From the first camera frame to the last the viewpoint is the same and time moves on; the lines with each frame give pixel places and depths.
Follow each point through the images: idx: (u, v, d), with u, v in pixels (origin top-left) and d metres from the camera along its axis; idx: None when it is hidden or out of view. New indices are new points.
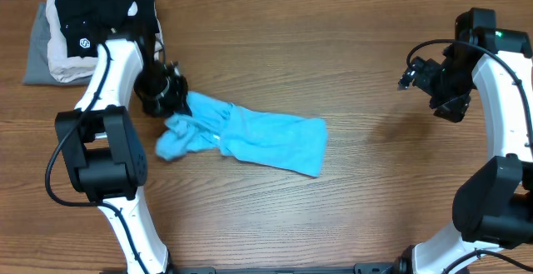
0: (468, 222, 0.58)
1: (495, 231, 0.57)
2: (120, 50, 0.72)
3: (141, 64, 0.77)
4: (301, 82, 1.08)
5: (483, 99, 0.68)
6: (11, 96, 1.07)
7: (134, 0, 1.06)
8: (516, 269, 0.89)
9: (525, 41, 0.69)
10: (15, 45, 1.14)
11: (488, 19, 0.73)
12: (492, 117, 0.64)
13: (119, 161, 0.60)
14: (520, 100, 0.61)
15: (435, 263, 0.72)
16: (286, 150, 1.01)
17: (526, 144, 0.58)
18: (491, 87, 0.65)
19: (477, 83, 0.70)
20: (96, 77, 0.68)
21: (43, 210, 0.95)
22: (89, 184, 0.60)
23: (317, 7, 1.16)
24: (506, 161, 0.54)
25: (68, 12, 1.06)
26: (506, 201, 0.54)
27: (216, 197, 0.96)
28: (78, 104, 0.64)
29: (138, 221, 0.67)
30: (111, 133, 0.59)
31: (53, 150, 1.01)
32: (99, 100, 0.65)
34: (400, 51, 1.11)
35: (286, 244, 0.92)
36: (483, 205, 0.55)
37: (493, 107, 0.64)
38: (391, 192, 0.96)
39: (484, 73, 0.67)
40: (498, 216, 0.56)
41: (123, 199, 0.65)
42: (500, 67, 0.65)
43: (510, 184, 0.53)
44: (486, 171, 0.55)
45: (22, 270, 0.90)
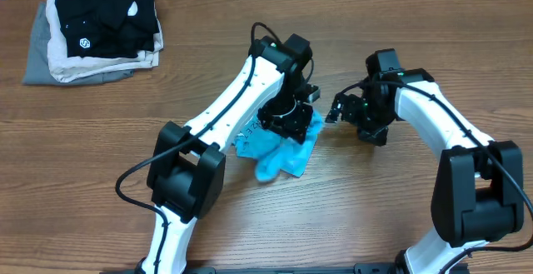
0: (452, 227, 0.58)
1: (477, 224, 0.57)
2: (263, 77, 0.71)
3: (277, 89, 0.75)
4: None
5: (414, 123, 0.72)
6: (11, 97, 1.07)
7: (134, 0, 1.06)
8: (515, 269, 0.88)
9: (425, 72, 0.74)
10: (15, 45, 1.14)
11: (391, 58, 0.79)
12: (428, 132, 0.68)
13: (192, 192, 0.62)
14: (441, 107, 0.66)
15: (430, 265, 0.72)
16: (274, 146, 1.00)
17: (464, 136, 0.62)
18: (415, 110, 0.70)
19: (404, 117, 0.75)
20: (225, 98, 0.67)
21: (43, 210, 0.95)
22: (161, 189, 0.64)
23: (316, 7, 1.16)
24: (454, 151, 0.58)
25: (68, 12, 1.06)
26: (473, 189, 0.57)
27: (216, 197, 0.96)
28: (191, 122, 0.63)
29: (177, 240, 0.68)
30: (201, 170, 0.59)
31: (53, 150, 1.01)
32: (210, 130, 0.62)
34: (400, 50, 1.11)
35: (286, 244, 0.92)
36: (455, 199, 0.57)
37: (425, 123, 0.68)
38: (390, 192, 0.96)
39: (405, 104, 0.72)
40: (473, 208, 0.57)
41: (177, 216, 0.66)
42: (414, 92, 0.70)
43: (464, 170, 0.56)
44: (444, 168, 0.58)
45: (22, 270, 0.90)
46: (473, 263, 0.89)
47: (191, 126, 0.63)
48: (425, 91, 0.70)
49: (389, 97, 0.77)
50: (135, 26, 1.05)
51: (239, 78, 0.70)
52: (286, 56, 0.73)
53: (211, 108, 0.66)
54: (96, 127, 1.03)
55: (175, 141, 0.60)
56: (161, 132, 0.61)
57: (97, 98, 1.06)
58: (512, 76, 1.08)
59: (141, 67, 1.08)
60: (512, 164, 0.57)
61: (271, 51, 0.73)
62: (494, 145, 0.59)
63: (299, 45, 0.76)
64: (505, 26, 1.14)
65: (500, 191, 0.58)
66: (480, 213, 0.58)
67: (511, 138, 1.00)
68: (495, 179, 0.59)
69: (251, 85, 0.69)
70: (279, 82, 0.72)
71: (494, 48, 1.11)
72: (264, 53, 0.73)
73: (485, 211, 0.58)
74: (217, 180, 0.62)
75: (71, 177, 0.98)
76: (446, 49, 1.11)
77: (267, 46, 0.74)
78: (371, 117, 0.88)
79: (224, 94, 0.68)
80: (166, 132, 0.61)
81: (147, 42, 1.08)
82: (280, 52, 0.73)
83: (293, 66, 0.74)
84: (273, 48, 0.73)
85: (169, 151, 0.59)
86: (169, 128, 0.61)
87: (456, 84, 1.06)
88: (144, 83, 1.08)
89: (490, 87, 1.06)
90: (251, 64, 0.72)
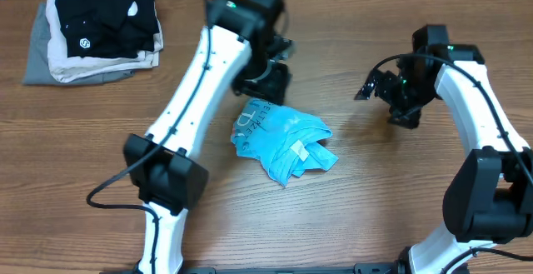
0: (460, 221, 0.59)
1: (489, 225, 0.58)
2: (222, 54, 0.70)
3: (246, 56, 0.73)
4: (301, 82, 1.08)
5: (449, 103, 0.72)
6: (11, 97, 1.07)
7: (134, 0, 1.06)
8: (515, 269, 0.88)
9: (476, 51, 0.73)
10: (15, 45, 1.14)
11: (442, 34, 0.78)
12: (461, 119, 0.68)
13: (175, 193, 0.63)
14: (483, 97, 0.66)
15: (433, 264, 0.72)
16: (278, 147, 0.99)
17: (499, 136, 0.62)
18: (455, 93, 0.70)
19: (440, 93, 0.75)
20: (186, 87, 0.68)
21: (43, 210, 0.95)
22: (146, 192, 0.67)
23: (317, 7, 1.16)
24: (484, 153, 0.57)
25: (68, 12, 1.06)
26: (493, 191, 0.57)
27: (216, 197, 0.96)
28: (151, 130, 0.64)
29: (170, 234, 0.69)
30: (173, 174, 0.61)
31: (54, 150, 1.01)
32: (174, 134, 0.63)
34: (400, 51, 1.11)
35: (286, 245, 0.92)
36: (472, 198, 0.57)
37: (460, 109, 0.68)
38: (390, 192, 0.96)
39: (445, 83, 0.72)
40: (486, 210, 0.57)
41: (167, 210, 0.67)
42: (459, 75, 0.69)
43: (489, 174, 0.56)
44: (468, 167, 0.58)
45: (22, 270, 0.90)
46: (473, 263, 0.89)
47: (153, 134, 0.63)
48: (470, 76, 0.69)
49: (431, 69, 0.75)
50: (135, 27, 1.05)
51: (197, 60, 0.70)
52: (249, 14, 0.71)
53: (170, 107, 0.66)
54: (96, 127, 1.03)
55: (140, 152, 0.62)
56: (126, 145, 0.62)
57: (97, 98, 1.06)
58: (512, 76, 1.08)
59: (141, 67, 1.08)
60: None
61: (230, 12, 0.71)
62: (526, 152, 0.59)
63: None
64: (505, 26, 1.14)
65: (520, 197, 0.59)
66: (495, 215, 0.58)
67: None
68: (517, 183, 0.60)
69: (211, 67, 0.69)
70: (244, 51, 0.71)
71: (494, 48, 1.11)
72: (223, 18, 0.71)
73: (500, 215, 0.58)
74: (196, 178, 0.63)
75: (71, 177, 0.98)
76: None
77: (225, 8, 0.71)
78: (406, 96, 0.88)
79: (183, 82, 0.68)
80: (132, 145, 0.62)
81: (147, 42, 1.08)
82: (243, 11, 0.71)
83: (261, 23, 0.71)
84: (231, 8, 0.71)
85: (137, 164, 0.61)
86: (133, 141, 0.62)
87: None
88: (144, 83, 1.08)
89: (490, 87, 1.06)
90: (206, 40, 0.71)
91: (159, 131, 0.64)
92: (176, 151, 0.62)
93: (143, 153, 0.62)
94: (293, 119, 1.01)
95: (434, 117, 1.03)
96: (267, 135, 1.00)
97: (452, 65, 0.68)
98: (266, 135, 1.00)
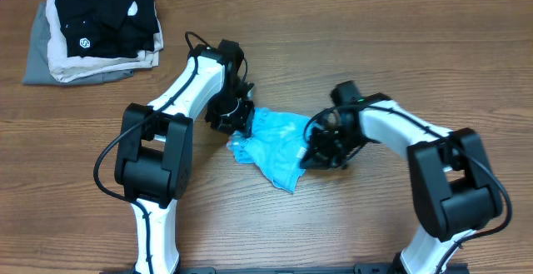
0: (436, 223, 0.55)
1: (458, 214, 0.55)
2: (208, 67, 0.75)
3: (223, 82, 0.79)
4: (300, 82, 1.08)
5: (385, 141, 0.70)
6: (12, 97, 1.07)
7: (134, 0, 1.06)
8: (515, 269, 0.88)
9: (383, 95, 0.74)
10: (16, 45, 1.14)
11: (352, 91, 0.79)
12: (397, 144, 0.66)
13: (166, 166, 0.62)
14: (400, 117, 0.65)
15: (427, 262, 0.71)
16: (275, 156, 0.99)
17: (425, 132, 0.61)
18: (381, 127, 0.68)
19: (374, 136, 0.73)
20: (178, 83, 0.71)
21: (43, 210, 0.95)
22: (131, 178, 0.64)
23: (316, 8, 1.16)
24: (417, 146, 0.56)
25: (68, 12, 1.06)
26: (445, 177, 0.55)
27: (216, 197, 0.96)
28: (153, 102, 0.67)
29: (161, 229, 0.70)
30: (170, 138, 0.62)
31: (53, 150, 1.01)
32: (172, 105, 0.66)
34: (400, 51, 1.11)
35: (286, 244, 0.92)
36: (430, 191, 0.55)
37: (392, 137, 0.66)
38: (390, 192, 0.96)
39: (372, 125, 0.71)
40: (450, 197, 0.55)
41: (156, 204, 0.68)
42: (375, 112, 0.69)
43: (429, 160, 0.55)
44: (412, 165, 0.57)
45: (22, 270, 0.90)
46: (473, 263, 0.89)
47: (153, 104, 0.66)
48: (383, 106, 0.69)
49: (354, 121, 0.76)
50: (135, 26, 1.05)
51: (186, 72, 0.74)
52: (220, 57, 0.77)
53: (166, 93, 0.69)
54: (96, 127, 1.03)
55: (140, 118, 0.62)
56: (125, 114, 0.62)
57: (97, 98, 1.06)
58: (511, 76, 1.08)
59: (141, 67, 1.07)
60: (474, 148, 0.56)
61: (207, 51, 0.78)
62: (453, 134, 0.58)
63: (231, 47, 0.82)
64: (505, 26, 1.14)
65: (471, 176, 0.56)
66: (460, 204, 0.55)
67: (510, 138, 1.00)
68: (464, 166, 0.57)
69: (200, 74, 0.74)
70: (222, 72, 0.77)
71: (495, 48, 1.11)
72: (201, 55, 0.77)
73: (465, 201, 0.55)
74: (187, 152, 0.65)
75: (71, 177, 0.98)
76: (446, 49, 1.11)
77: (203, 49, 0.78)
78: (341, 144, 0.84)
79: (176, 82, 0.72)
80: (128, 114, 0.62)
81: (147, 42, 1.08)
82: (216, 53, 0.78)
83: (230, 65, 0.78)
84: (208, 50, 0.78)
85: (138, 125, 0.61)
86: (132, 110, 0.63)
87: (456, 84, 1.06)
88: (144, 82, 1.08)
89: (490, 87, 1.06)
90: (192, 62, 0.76)
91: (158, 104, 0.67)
92: (175, 115, 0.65)
93: (143, 117, 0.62)
94: (290, 126, 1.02)
95: (435, 117, 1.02)
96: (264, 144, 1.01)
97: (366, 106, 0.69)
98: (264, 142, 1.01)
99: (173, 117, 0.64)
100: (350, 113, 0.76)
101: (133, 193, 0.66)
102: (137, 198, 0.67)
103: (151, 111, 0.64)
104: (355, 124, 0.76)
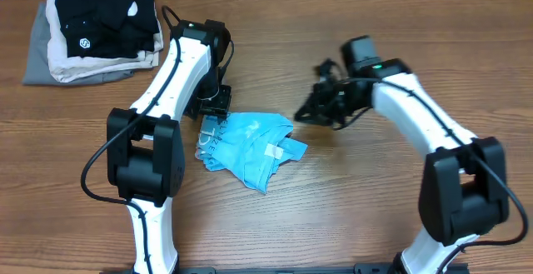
0: (442, 229, 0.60)
1: (465, 223, 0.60)
2: (191, 52, 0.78)
3: (207, 62, 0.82)
4: (300, 82, 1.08)
5: (394, 119, 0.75)
6: (11, 97, 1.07)
7: (134, 0, 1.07)
8: (515, 269, 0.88)
9: (401, 62, 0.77)
10: (15, 45, 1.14)
11: (368, 47, 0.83)
12: (410, 130, 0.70)
13: (156, 169, 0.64)
14: (420, 104, 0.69)
15: (428, 266, 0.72)
16: (248, 156, 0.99)
17: (446, 135, 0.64)
18: (396, 107, 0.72)
19: (384, 110, 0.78)
20: (162, 75, 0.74)
21: (43, 210, 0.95)
22: (124, 181, 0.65)
23: (316, 8, 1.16)
24: (438, 156, 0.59)
25: (68, 12, 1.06)
26: (459, 191, 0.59)
27: (216, 197, 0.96)
28: (135, 104, 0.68)
29: (158, 228, 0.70)
30: (156, 144, 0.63)
31: (53, 150, 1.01)
32: (156, 106, 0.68)
34: (400, 51, 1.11)
35: (286, 245, 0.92)
36: (444, 202, 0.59)
37: (405, 121, 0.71)
38: (390, 193, 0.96)
39: (385, 101, 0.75)
40: (460, 209, 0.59)
41: (151, 203, 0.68)
42: (393, 90, 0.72)
43: (449, 174, 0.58)
44: (428, 173, 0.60)
45: (22, 270, 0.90)
46: (474, 262, 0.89)
47: (136, 107, 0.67)
48: (403, 87, 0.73)
49: (366, 91, 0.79)
50: (135, 27, 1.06)
51: (169, 59, 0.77)
52: (206, 32, 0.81)
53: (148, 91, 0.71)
54: (96, 127, 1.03)
55: (123, 124, 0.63)
56: (108, 121, 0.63)
57: (97, 98, 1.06)
58: (512, 76, 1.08)
59: (141, 67, 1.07)
60: (495, 161, 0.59)
61: (189, 29, 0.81)
62: (475, 142, 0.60)
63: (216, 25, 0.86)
64: (505, 27, 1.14)
65: (485, 188, 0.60)
66: (467, 211, 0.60)
67: (511, 138, 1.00)
68: (480, 174, 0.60)
69: (182, 61, 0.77)
70: (206, 54, 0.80)
71: (495, 48, 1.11)
72: (184, 35, 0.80)
73: (474, 210, 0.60)
74: (176, 153, 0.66)
75: (71, 178, 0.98)
76: (446, 49, 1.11)
77: (186, 27, 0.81)
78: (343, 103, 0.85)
79: (159, 74, 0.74)
80: (112, 121, 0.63)
81: (147, 42, 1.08)
82: (199, 32, 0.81)
83: (216, 40, 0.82)
84: (191, 28, 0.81)
85: (122, 133, 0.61)
86: (114, 117, 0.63)
87: (456, 84, 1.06)
88: (144, 83, 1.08)
89: (490, 87, 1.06)
90: (175, 45, 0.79)
91: (141, 105, 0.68)
92: (160, 117, 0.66)
93: (127, 123, 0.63)
94: (253, 125, 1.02)
95: None
96: (232, 146, 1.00)
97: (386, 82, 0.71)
98: (231, 145, 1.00)
99: (158, 121, 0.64)
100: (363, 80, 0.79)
101: (128, 193, 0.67)
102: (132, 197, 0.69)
103: (134, 114, 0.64)
104: (366, 91, 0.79)
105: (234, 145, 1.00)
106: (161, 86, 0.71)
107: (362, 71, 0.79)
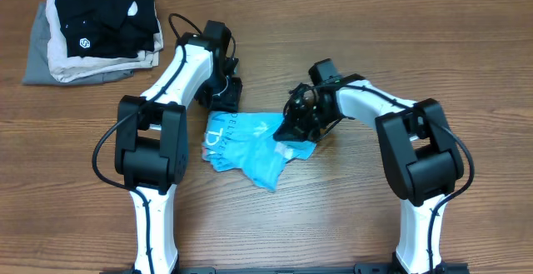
0: (405, 186, 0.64)
1: (425, 176, 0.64)
2: (196, 55, 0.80)
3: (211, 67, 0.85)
4: (300, 82, 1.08)
5: (357, 115, 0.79)
6: (11, 97, 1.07)
7: (134, 0, 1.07)
8: (515, 269, 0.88)
9: (356, 75, 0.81)
10: (16, 45, 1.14)
11: (331, 68, 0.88)
12: (369, 119, 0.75)
13: (163, 153, 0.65)
14: (374, 94, 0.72)
15: (415, 246, 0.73)
16: (256, 155, 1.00)
17: (391, 106, 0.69)
18: (356, 104, 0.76)
19: (350, 113, 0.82)
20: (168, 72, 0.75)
21: (43, 210, 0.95)
22: (130, 167, 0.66)
23: (316, 8, 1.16)
24: (385, 117, 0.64)
25: (68, 12, 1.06)
26: (410, 145, 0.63)
27: (216, 197, 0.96)
28: (145, 92, 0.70)
29: (161, 217, 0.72)
30: (165, 127, 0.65)
31: (53, 150, 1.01)
32: (165, 95, 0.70)
34: (400, 51, 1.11)
35: (286, 244, 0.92)
36: (399, 157, 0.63)
37: (364, 113, 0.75)
38: (391, 193, 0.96)
39: (346, 101, 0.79)
40: (416, 162, 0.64)
41: (155, 191, 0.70)
42: (351, 90, 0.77)
43: (397, 131, 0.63)
44: (381, 135, 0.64)
45: (22, 270, 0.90)
46: (473, 262, 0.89)
47: (146, 95, 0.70)
48: (357, 85, 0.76)
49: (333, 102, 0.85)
50: (135, 27, 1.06)
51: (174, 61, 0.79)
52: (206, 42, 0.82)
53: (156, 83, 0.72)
54: (96, 127, 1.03)
55: (133, 107, 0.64)
56: (119, 106, 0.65)
57: (97, 98, 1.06)
58: (512, 76, 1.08)
59: (141, 67, 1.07)
60: (436, 116, 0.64)
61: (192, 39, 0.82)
62: (417, 105, 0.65)
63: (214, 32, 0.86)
64: (505, 27, 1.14)
65: (435, 142, 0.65)
66: (425, 166, 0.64)
67: (511, 138, 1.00)
68: (428, 132, 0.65)
69: (187, 62, 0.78)
70: (209, 59, 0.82)
71: (495, 48, 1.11)
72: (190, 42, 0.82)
73: (430, 164, 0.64)
74: (182, 139, 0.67)
75: (71, 177, 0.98)
76: (446, 49, 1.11)
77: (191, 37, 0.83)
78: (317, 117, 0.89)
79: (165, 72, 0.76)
80: (122, 104, 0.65)
81: (147, 42, 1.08)
82: (202, 40, 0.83)
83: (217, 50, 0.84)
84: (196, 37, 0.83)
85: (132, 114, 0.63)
86: (124, 101, 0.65)
87: (456, 84, 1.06)
88: (144, 83, 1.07)
89: (490, 87, 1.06)
90: (180, 50, 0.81)
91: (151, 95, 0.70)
92: (168, 103, 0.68)
93: (136, 107, 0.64)
94: (261, 125, 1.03)
95: None
96: (241, 146, 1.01)
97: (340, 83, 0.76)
98: (241, 143, 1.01)
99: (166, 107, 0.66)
100: (328, 95, 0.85)
101: (133, 181, 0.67)
102: (137, 186, 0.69)
103: (143, 100, 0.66)
104: (333, 104, 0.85)
105: (243, 144, 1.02)
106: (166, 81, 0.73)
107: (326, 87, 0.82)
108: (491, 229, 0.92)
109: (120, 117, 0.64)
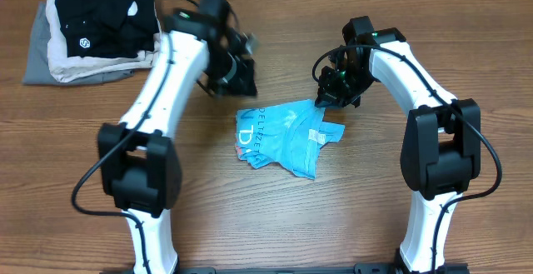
0: (420, 178, 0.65)
1: (440, 176, 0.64)
2: (184, 52, 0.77)
3: (205, 58, 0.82)
4: (300, 82, 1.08)
5: (385, 82, 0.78)
6: (11, 96, 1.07)
7: (134, 0, 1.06)
8: (515, 269, 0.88)
9: (397, 32, 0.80)
10: (16, 45, 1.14)
11: (366, 26, 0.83)
12: (399, 93, 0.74)
13: (151, 184, 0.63)
14: (410, 68, 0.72)
15: (420, 243, 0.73)
16: (290, 146, 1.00)
17: (430, 96, 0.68)
18: (388, 72, 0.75)
19: (377, 77, 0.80)
20: (154, 82, 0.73)
21: (42, 210, 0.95)
22: (119, 193, 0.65)
23: (316, 7, 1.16)
24: (420, 112, 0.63)
25: (68, 12, 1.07)
26: (436, 143, 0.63)
27: (216, 197, 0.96)
28: (125, 118, 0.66)
29: (156, 236, 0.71)
30: (151, 159, 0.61)
31: (53, 150, 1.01)
32: (148, 118, 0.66)
34: None
35: (286, 245, 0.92)
36: (422, 153, 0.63)
37: (396, 85, 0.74)
38: (391, 193, 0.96)
39: (380, 66, 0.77)
40: (436, 161, 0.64)
41: (147, 214, 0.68)
42: (387, 55, 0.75)
43: (428, 127, 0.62)
44: (410, 127, 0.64)
45: (22, 270, 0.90)
46: (473, 262, 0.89)
47: (127, 122, 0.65)
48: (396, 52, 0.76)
49: (363, 57, 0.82)
50: (135, 26, 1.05)
51: (161, 60, 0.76)
52: (200, 25, 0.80)
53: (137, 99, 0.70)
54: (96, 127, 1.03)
55: (114, 139, 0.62)
56: (99, 135, 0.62)
57: (97, 98, 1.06)
58: (511, 76, 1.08)
59: (141, 67, 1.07)
60: (472, 119, 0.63)
61: (183, 22, 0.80)
62: (456, 103, 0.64)
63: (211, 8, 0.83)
64: (505, 26, 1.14)
65: (461, 144, 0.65)
66: (443, 165, 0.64)
67: (510, 138, 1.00)
68: (457, 132, 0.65)
69: (175, 62, 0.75)
70: (201, 51, 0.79)
71: (495, 48, 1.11)
72: (176, 28, 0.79)
73: (447, 162, 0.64)
74: (174, 163, 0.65)
75: (70, 177, 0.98)
76: (446, 49, 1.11)
77: (180, 19, 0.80)
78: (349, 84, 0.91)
79: (151, 79, 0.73)
80: (103, 135, 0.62)
81: (147, 42, 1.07)
82: (193, 22, 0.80)
83: (211, 31, 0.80)
84: (185, 21, 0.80)
85: (115, 147, 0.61)
86: (106, 131, 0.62)
87: (456, 84, 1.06)
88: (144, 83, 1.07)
89: (490, 87, 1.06)
90: (166, 43, 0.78)
91: (132, 118, 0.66)
92: (152, 132, 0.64)
93: (118, 139, 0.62)
94: (291, 115, 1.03)
95: None
96: (275, 139, 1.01)
97: (379, 47, 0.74)
98: (272, 136, 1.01)
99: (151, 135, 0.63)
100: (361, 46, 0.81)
101: (125, 204, 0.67)
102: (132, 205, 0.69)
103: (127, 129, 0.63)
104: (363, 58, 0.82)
105: (275, 134, 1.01)
106: (151, 97, 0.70)
107: (359, 38, 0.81)
108: (491, 229, 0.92)
109: (102, 150, 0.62)
